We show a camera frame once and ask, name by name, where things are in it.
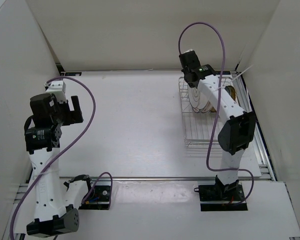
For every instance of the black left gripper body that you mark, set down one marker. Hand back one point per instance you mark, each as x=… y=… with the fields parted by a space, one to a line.
x=66 y=117

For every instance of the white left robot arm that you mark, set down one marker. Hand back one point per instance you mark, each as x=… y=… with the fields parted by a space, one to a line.
x=56 y=205

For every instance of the yellow brown rear plate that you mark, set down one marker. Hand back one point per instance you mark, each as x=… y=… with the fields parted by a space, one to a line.
x=231 y=91

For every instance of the white plate orange sunburst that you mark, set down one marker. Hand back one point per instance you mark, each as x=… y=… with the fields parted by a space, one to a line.
x=202 y=107

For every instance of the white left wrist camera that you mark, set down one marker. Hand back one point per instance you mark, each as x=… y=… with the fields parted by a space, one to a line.
x=58 y=88

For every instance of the white zip tie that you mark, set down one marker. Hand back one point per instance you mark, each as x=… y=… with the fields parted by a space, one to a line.
x=229 y=83

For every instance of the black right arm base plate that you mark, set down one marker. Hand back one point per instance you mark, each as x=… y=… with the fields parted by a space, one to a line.
x=211 y=201

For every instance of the white plate with black rings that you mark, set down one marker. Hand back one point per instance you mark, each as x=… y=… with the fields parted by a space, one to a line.
x=195 y=96

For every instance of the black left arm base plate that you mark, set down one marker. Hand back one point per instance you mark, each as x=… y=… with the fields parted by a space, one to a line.
x=100 y=198

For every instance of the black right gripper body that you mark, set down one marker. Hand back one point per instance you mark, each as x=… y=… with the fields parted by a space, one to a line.
x=191 y=84

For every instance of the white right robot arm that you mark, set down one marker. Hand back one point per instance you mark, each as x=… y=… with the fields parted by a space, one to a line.
x=238 y=125

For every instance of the black XDOF label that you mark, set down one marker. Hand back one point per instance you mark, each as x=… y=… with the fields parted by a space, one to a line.
x=73 y=74

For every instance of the silver wire dish rack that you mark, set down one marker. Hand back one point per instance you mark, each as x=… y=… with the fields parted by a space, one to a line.
x=197 y=127

